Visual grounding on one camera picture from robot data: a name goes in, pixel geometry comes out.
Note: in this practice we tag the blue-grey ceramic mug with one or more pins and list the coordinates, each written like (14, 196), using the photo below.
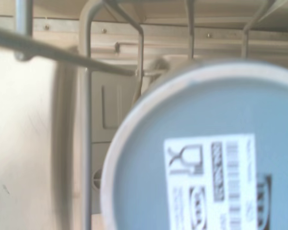
(206, 119)

